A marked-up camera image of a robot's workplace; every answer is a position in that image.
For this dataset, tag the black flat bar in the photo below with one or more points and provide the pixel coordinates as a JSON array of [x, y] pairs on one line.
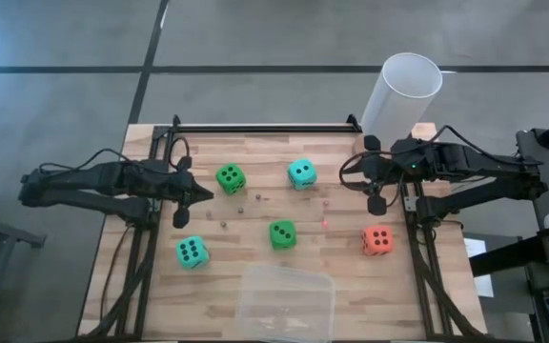
[[503, 255]]

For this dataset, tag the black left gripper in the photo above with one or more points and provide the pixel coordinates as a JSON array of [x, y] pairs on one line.
[[179, 188]]

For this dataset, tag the large teal foam die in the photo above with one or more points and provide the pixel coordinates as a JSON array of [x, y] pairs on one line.
[[202, 245], [292, 164]]

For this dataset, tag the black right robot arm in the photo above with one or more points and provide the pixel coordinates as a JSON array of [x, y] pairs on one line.
[[470, 159]]

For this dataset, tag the dark metal stand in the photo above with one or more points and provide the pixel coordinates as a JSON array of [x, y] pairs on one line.
[[3, 233]]

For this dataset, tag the large green foam die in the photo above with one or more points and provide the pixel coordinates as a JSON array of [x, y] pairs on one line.
[[231, 173], [279, 242]]

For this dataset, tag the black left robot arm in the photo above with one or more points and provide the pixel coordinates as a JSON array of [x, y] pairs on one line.
[[88, 178]]

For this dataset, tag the white cylinder table lamp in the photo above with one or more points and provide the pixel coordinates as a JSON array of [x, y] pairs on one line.
[[398, 105]]

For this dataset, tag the clear plastic container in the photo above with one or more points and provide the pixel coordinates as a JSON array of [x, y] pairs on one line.
[[284, 305]]

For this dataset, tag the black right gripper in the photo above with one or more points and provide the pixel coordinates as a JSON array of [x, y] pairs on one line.
[[386, 167]]

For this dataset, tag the white paper sheet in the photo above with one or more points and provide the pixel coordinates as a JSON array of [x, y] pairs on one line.
[[473, 247]]

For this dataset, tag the large orange foam die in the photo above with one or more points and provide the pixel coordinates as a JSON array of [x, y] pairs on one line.
[[380, 237]]

